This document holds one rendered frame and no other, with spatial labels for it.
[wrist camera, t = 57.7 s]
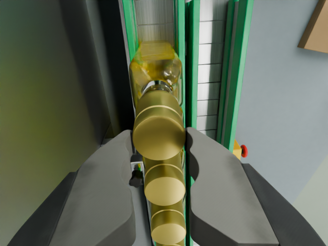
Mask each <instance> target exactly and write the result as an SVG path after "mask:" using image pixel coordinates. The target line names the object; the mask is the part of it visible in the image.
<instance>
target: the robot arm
mask: <svg viewBox="0 0 328 246"><path fill-rule="evenodd" d="M184 129H185V133H186V140H185V144H184V150H185V151H187V153H188V154H189V155H190V158H189V174H190V176H191V177H192V178H193V180H194V181H195V182H194V184H193V185H192V186H191V188H190V204H189V229H190V236H191V238H192V240H193V241H194V242H195V243H197V244H198V245H199V246H326V244H325V243H324V242H323V240H322V239H321V238H320V236H319V235H318V234H317V232H316V231H315V230H314V229H313V227H312V226H311V225H310V224H309V223H308V221H307V220H306V219H305V218H304V217H303V216H302V215H301V214H300V213H299V212H298V210H297V209H296V208H295V207H294V206H293V205H291V204H290V203H289V202H288V201H287V200H286V199H285V198H284V197H283V196H282V195H281V194H280V193H279V192H278V191H277V190H276V189H275V188H274V187H273V186H272V185H271V184H270V183H269V182H268V181H267V180H266V179H265V178H264V177H263V176H262V175H260V174H259V173H258V172H257V171H256V170H255V169H254V168H253V167H252V166H251V165H250V164H244V163H242V162H241V161H240V160H239V159H238V158H237V157H236V156H235V155H234V154H233V153H232V152H230V151H229V150H228V149H226V148H225V147H224V146H222V145H221V144H219V143H218V142H216V141H215V140H213V139H211V138H210V137H208V136H207V135H205V134H203V133H202V132H200V131H198V130H197V129H195V128H193V127H187V128H184ZM132 133H133V130H125V131H123V132H122V133H120V134H119V135H117V136H116V137H114V138H113V139H112V140H110V141H109V142H108V143H106V144H105V145H103V146H102V147H101V148H99V149H98V150H97V151H96V152H94V153H93V154H92V155H91V156H90V157H89V158H88V159H87V160H86V161H85V162H84V163H83V164H82V165H81V166H80V167H79V168H78V170H77V171H76V172H69V173H68V174H67V176H66V177H65V178H64V179H63V180H62V181H61V182H60V183H59V185H58V186H57V187H56V188H55V189H54V190H53V191H52V193H51V194H50V195H49V196H48V197H47V198H46V199H45V200H44V202H43V203H42V204H41V205H40V206H39V207H38V208H37V209H36V211H35V212H34V213H33V214H32V215H31V216H30V217H29V218H28V220H27V221H26V222H25V223H24V224H23V225H22V227H21V228H20V229H19V230H18V231H17V233H16V234H15V235H14V237H13V238H12V239H11V241H10V242H9V244H8V245H7V246H132V245H133V244H134V242H135V240H136V222H135V212H134V206H133V199H132V192H131V189H130V188H129V187H128V186H127V184H128V182H129V180H130V179H131V177H132V171H131V164H130V158H131V156H132V155H133V153H135V147H134V145H133V142H132Z"/></svg>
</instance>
